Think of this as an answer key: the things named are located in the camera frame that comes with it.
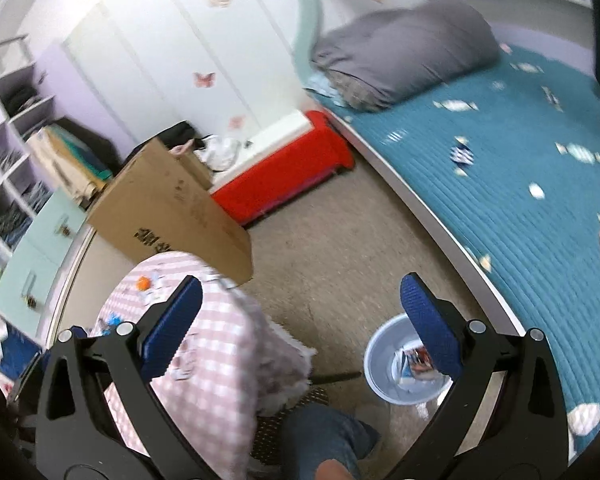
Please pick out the blue storage box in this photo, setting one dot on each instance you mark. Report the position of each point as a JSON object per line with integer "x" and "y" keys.
{"x": 17, "y": 352}

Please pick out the mint green drawer cabinet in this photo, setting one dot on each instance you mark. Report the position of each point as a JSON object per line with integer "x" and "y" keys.
{"x": 40, "y": 250}

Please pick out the crumpled white paper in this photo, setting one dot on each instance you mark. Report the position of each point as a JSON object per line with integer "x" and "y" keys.
{"x": 156, "y": 280}

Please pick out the grey folded duvet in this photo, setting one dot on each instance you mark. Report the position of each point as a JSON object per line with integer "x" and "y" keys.
{"x": 405, "y": 55}

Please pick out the light blue trash bin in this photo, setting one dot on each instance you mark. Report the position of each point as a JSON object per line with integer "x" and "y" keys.
{"x": 380, "y": 360}

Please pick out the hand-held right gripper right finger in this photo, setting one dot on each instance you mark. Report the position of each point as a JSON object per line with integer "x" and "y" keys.
{"x": 430, "y": 325}

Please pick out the black bag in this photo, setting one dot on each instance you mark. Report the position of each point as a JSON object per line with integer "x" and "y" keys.
{"x": 176, "y": 132}

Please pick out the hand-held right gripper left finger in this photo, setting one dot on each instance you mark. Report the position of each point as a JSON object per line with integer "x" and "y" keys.
{"x": 172, "y": 327}

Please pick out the small blue wrapper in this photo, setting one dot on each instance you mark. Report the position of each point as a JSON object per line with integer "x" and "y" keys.
{"x": 113, "y": 320}

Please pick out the white plastic bag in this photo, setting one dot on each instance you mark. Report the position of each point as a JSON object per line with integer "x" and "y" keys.
{"x": 221, "y": 152}

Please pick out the black table leg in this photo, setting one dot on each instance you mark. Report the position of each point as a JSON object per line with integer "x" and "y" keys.
{"x": 335, "y": 376}

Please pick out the light blue pillow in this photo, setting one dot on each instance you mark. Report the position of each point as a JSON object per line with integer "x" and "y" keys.
{"x": 321, "y": 85}

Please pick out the white open shelf unit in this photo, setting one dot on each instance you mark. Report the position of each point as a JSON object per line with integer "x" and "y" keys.
{"x": 15, "y": 160}

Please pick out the hanging beige and teal clothes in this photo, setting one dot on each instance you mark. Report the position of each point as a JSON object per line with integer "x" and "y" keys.
{"x": 67, "y": 160}

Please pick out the person's leg in jeans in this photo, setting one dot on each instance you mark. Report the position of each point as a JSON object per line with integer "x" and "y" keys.
{"x": 325, "y": 435}

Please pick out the pink checked tablecloth table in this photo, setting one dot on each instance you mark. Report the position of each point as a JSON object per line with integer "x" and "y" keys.
{"x": 220, "y": 360}

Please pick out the brown cardboard box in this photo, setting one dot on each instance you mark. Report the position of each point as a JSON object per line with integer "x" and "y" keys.
{"x": 170, "y": 210}

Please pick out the teal quilted bed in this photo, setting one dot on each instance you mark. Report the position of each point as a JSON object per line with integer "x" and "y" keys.
{"x": 505, "y": 200}

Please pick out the dark mesh mat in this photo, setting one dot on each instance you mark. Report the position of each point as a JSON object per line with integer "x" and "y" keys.
{"x": 300, "y": 405}

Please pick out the red covered bench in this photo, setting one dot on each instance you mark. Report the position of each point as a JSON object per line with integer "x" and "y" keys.
{"x": 290, "y": 170}

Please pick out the white wardrobe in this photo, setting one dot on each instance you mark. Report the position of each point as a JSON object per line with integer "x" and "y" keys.
{"x": 180, "y": 50}

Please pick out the small orange fruit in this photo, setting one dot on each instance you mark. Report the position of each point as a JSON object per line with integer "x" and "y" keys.
{"x": 142, "y": 283}

